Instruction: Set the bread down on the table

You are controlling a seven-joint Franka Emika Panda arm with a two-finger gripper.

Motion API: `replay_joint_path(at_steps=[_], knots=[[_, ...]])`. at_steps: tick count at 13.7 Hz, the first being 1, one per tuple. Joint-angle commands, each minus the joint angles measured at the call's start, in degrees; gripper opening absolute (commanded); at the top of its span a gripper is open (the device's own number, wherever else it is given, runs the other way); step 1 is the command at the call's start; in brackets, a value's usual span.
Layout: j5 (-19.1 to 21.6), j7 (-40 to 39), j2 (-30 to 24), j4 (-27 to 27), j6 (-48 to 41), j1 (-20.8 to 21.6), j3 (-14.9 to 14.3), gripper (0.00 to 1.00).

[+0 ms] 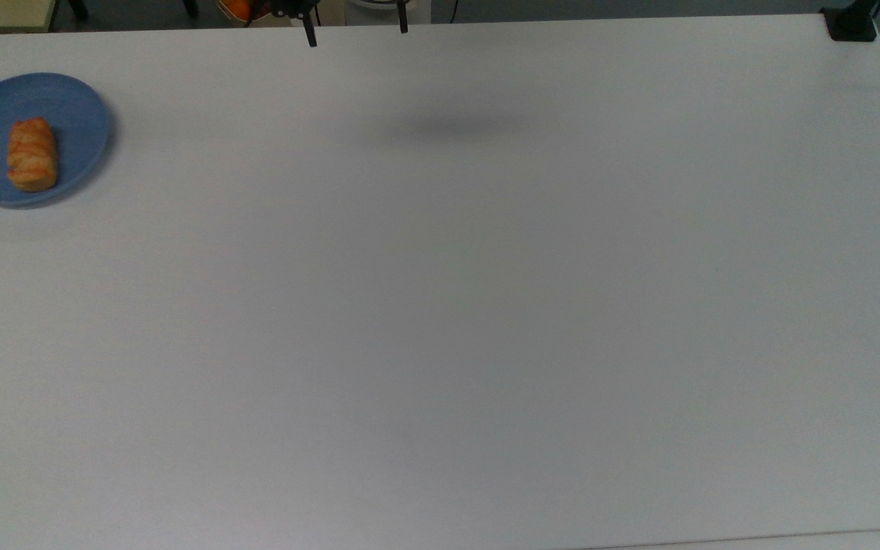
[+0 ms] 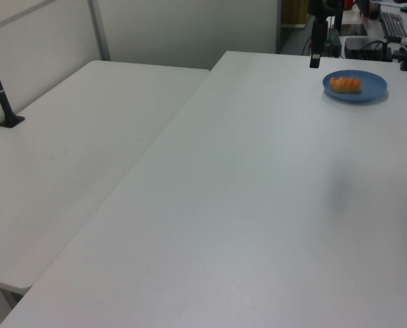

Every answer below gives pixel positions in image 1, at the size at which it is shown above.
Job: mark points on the blue round plate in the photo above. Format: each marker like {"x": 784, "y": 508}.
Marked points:
{"x": 66, "y": 114}

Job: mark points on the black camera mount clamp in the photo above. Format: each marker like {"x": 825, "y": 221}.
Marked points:
{"x": 851, "y": 24}

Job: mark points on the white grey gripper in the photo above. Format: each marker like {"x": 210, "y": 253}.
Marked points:
{"x": 289, "y": 11}

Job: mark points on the orange fruit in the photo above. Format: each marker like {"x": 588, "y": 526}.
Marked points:
{"x": 237, "y": 8}

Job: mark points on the golden brown bread pastry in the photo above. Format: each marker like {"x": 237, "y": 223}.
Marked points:
{"x": 31, "y": 154}

